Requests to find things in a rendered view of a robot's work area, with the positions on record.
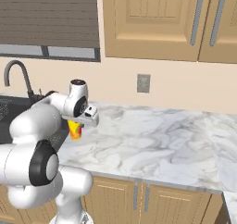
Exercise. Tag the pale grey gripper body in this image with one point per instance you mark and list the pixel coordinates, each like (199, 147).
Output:
(91, 120)

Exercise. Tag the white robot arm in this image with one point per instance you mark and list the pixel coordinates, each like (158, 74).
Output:
(27, 163)

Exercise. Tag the yellow and red cup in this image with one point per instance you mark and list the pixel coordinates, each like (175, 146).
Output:
(75, 132)

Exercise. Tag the dark sink basin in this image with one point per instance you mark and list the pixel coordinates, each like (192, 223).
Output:
(6, 116)

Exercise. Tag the wooden base cupboard under sink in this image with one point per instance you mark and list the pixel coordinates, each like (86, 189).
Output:
(18, 215)

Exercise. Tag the dark framed window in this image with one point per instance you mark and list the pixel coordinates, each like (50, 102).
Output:
(71, 52)

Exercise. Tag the dark grey curved tap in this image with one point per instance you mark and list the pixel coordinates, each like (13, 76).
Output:
(26, 76)

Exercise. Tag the wooden base cupboard door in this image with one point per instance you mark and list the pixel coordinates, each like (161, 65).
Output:
(111, 203)
(177, 207)

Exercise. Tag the brown window blind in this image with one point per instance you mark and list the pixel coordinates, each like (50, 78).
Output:
(49, 14)

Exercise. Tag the wooden corner base cupboard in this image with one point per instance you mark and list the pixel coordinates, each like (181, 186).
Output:
(217, 212)

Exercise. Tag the grey wall socket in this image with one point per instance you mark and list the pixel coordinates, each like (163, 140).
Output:
(143, 83)

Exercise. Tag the wide wooden wall cupboard door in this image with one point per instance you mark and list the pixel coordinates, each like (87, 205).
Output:
(154, 21)

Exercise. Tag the narrow wooden wall cupboard door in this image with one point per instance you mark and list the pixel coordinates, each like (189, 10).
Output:
(227, 33)

